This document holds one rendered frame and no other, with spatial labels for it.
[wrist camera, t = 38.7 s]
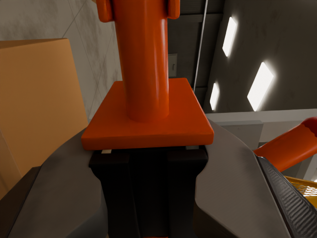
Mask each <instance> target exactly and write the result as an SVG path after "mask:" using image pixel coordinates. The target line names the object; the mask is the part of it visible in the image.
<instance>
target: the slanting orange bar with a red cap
mask: <svg viewBox="0 0 317 238"><path fill-rule="evenodd" d="M253 152H254V153H255V154H256V155H257V156H259V157H266V158H267V159H268V160H269V161H270V162H271V163H272V164H273V165H274V166H275V167H276V168H277V169H278V170H279V171H280V172H282V171H284V170H286V169H288V168H289V167H291V166H293V165H295V164H297V163H299V162H301V161H303V160H305V159H307V158H309V157H310V156H312V155H314V154H316V153H317V116H315V117H310V118H306V119H305V120H303V121H302V122H301V123H300V124H298V125H297V126H295V127H293V128H292V129H290V130H288V131H286V132H285V133H283V134H281V135H280V136H278V137H276V138H275V139H273V140H271V141H269V142H268V143H266V144H264V145H263V146H261V147H259V148H258V149H256V150H254V151H253Z"/></svg>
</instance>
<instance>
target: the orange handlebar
mask: <svg viewBox="0 0 317 238"><path fill-rule="evenodd" d="M96 5H97V10H98V16H99V20H100V21H101V22H103V23H107V22H115V29H116V35H117V45H118V52H119V59H120V66H121V73H122V80H123V87H124V94H125V103H126V110H127V116H128V117H129V119H130V120H133V121H136V122H141V123H151V122H156V121H160V120H162V119H164V118H166V117H167V115H168V114H169V91H168V42H167V18H170V19H177V18H179V16H180V0H96Z"/></svg>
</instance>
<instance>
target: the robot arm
mask: <svg viewBox="0 0 317 238"><path fill-rule="evenodd" d="M207 119H208V118H207ZM208 121H209V123H210V125H211V127H212V129H213V131H214V139H213V143H212V144H210V145H199V149H203V150H205V152H206V155H207V157H208V162H207V164H206V166H205V168H204V169H203V170H202V172H201V173H200V174H199V175H198V176H197V177H196V183H195V195H194V207H193V224H192V227H193V231H194V233H195V234H196V236H197V237H198V238H317V209H316V208H315V207H314V206H313V205H312V204H311V202H310V201H309V200H308V199H307V198H306V197H305V196H304V195H303V194H302V193H301V192H300V191H299V190H298V189H297V188H296V187H295V186H294V185H293V184H292V183H291V182H290V181H289V180H288V179H287V178H286V177H285V176H284V175H283V174H282V173H281V172H280V171H279V170H278V169H277V168H276V167H275V166H274V165H273V164H272V163H271V162H270V161H269V160H268V159H267V158H266V157H259V156H257V155H256V154H255V153H254V152H253V151H252V150H251V149H250V148H249V147H248V146H247V145H246V144H245V143H244V142H242V141H241V140H240V139H239V138H237V137H236V136H235V135H233V134H232V133H230V132H229V131H227V130H226V129H224V128H223V127H221V126H219V125H218V124H217V123H215V122H213V121H212V120H210V119H208ZM86 128H87V127H86ZM86 128H85V129H83V130H82V131H80V132H79V133H78V134H76V135H75V136H73V137H72V138H70V139H69V140H67V141H66V142H65V143H63V145H61V146H60V147H59V148H58V149H57V150H55V151H54V152H53V153H52V154H51V155H50V156H49V157H48V158H47V160H46V161H45V162H44V163H43V164H42V165H41V166H38V167H32V168H31V169H30V170H29V171H28V172H27V173H26V174H25V175H24V176H23V177H22V178H21V179H20V180H19V181H18V182H17V183H16V184H15V185H14V186H13V187H12V189H11V190H10V191H9V192H8V193H7V194H6V195H5V196H4V197H3V198H2V199H1V200H0V238H106V236H107V234H108V209H107V205H106V201H105V197H104V194H103V190H102V186H101V182H100V180H99V179H98V178H97V177H96V176H95V175H94V174H93V172H92V170H91V168H89V161H90V159H91V157H92V156H93V155H94V154H101V152H102V150H91V151H87V150H84V148H83V145H82V142H81V137H82V135H83V133H84V131H85V130H86Z"/></svg>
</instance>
